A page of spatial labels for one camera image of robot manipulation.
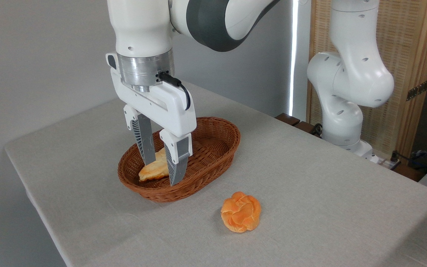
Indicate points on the orange braided bread roll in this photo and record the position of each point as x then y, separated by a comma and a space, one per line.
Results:
241, 212

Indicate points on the brown wicker basket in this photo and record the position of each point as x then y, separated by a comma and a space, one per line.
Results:
213, 155

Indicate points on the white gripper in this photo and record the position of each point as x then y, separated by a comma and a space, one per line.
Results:
169, 107

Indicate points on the wooden rattan folding screen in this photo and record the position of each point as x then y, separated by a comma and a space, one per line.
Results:
413, 48

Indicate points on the dark wooden block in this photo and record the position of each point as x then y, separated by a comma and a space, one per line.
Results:
287, 119
305, 127

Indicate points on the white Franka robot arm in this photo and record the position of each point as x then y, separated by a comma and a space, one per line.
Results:
350, 74

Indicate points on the metal screen hinge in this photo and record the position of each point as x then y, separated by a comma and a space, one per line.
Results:
417, 90

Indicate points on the white power strip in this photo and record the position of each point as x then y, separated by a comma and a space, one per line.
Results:
386, 162

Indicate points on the grey tablecloth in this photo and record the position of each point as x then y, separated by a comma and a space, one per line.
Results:
310, 193

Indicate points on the long golden bread loaf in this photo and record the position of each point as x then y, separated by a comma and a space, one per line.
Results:
156, 171

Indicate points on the brown wooden board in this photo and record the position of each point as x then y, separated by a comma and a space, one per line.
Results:
408, 172

